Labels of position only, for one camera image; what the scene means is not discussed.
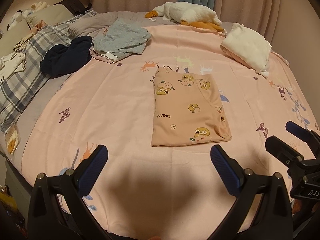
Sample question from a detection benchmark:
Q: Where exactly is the white folded cloth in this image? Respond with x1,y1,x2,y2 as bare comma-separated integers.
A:
221,23,272,78

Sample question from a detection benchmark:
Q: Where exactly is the plaid grey pillow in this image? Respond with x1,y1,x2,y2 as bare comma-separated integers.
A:
1,9,97,133

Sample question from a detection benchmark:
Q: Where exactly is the grey folded garment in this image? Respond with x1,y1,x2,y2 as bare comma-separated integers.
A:
93,19,152,61

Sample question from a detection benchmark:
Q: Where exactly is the dark navy garment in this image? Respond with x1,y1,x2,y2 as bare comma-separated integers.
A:
40,36,92,78

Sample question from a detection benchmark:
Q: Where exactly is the pink cartoon print baby garment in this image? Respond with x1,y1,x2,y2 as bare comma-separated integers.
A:
151,68,232,146

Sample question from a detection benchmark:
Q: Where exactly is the white goose plush toy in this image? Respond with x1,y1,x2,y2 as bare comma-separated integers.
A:
145,2,227,34

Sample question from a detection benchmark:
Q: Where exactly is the white printed garment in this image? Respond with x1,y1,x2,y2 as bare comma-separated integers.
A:
0,52,26,83

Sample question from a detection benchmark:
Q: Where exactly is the pink printed duvet cover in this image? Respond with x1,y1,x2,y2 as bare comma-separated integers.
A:
22,25,319,239

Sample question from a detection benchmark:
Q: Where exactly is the beige pillow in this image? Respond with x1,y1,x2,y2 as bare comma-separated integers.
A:
25,4,74,28

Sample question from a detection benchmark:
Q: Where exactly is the pink folded garment under white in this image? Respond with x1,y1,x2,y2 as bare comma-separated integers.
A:
220,45,252,68

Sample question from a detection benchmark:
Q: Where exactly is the pink garment under grey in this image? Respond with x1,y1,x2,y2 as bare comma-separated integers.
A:
90,47,118,63

